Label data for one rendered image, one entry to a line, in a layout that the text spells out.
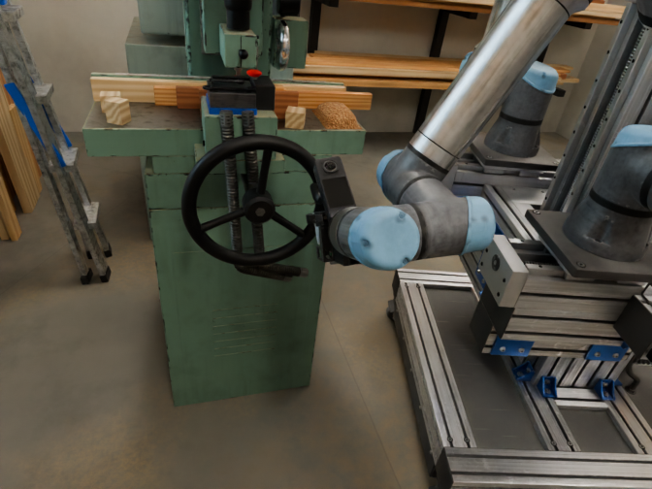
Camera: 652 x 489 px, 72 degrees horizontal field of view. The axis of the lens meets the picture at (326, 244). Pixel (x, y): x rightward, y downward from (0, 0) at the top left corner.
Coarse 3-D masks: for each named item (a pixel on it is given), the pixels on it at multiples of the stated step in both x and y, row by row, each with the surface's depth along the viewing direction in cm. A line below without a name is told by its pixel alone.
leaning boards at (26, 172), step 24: (0, 72) 212; (0, 96) 200; (0, 120) 197; (0, 144) 200; (24, 144) 222; (0, 168) 209; (24, 168) 219; (0, 192) 188; (24, 192) 215; (0, 216) 195
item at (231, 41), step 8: (224, 24) 104; (224, 32) 96; (232, 32) 97; (240, 32) 98; (248, 32) 99; (224, 40) 96; (232, 40) 96; (240, 40) 97; (248, 40) 97; (256, 40) 98; (224, 48) 97; (232, 48) 97; (240, 48) 98; (248, 48) 98; (256, 48) 99; (224, 56) 98; (232, 56) 98; (248, 56) 99; (256, 56) 101; (224, 64) 99; (232, 64) 99; (240, 64) 99; (248, 64) 100
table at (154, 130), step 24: (96, 120) 91; (144, 120) 94; (168, 120) 96; (192, 120) 97; (312, 120) 106; (96, 144) 90; (120, 144) 91; (144, 144) 92; (168, 144) 93; (192, 144) 95; (312, 144) 102; (336, 144) 104; (360, 144) 106; (216, 168) 89; (240, 168) 91
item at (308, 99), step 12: (156, 96) 102; (168, 96) 103; (300, 96) 111; (312, 96) 112; (324, 96) 113; (336, 96) 114; (348, 96) 115; (360, 96) 115; (372, 96) 116; (312, 108) 114; (348, 108) 116; (360, 108) 117
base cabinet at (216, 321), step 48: (192, 240) 108; (288, 240) 116; (192, 288) 116; (240, 288) 120; (288, 288) 125; (192, 336) 125; (240, 336) 130; (288, 336) 135; (192, 384) 136; (240, 384) 142; (288, 384) 149
